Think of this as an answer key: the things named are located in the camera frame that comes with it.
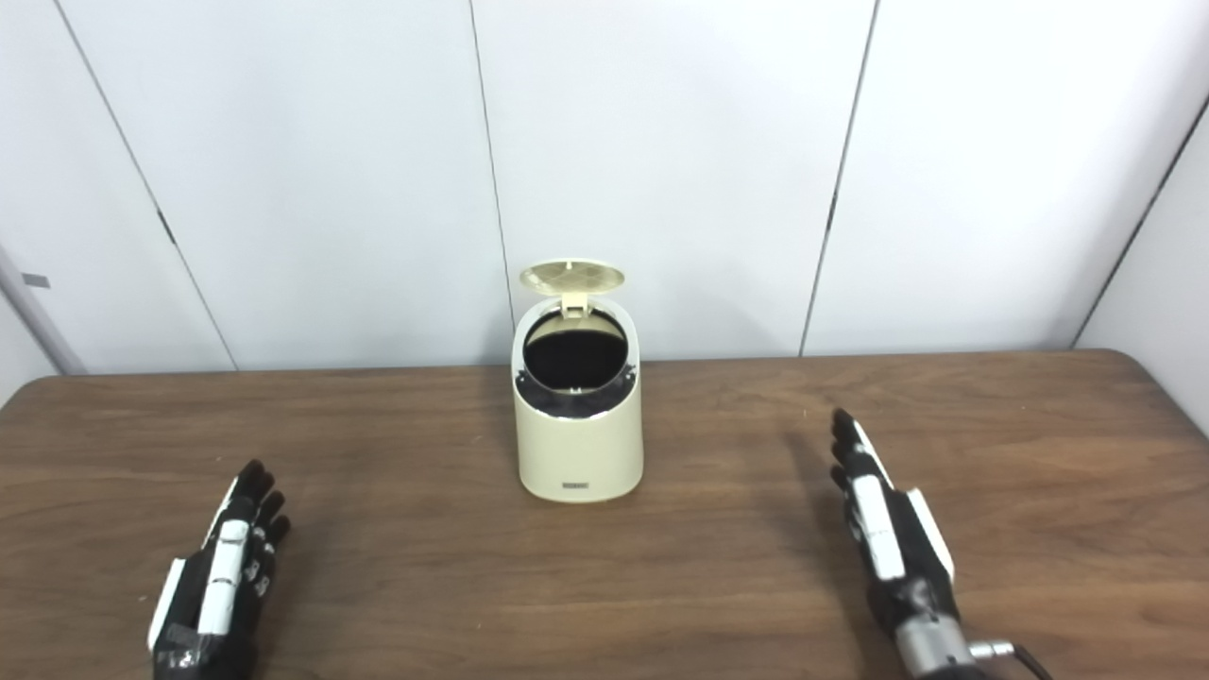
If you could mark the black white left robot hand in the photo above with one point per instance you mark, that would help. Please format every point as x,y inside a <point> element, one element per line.
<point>184,604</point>

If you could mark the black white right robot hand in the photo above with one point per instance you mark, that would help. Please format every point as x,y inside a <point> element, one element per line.
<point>907,548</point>

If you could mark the cream round bin lid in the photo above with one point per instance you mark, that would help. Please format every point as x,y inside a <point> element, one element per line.
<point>571,277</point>

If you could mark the cream-colored bin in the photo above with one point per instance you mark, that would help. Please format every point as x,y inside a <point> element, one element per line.
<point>578,444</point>

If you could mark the grey wall post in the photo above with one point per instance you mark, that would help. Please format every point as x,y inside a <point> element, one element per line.
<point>33,316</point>

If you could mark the small grey wall tag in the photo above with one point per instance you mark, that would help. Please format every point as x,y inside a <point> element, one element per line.
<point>36,280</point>

